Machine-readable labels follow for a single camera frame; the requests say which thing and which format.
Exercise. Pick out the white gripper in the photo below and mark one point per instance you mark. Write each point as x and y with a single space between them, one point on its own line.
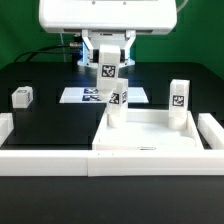
131 16

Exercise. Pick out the white square tabletop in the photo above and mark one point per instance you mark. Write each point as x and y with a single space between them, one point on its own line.
146 129

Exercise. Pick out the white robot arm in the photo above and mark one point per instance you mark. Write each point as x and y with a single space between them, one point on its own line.
108 38

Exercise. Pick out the white sheet with tags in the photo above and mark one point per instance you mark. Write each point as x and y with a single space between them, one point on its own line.
90 95

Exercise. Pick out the white U-shaped fence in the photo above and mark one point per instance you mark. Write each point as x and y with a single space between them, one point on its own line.
105 163

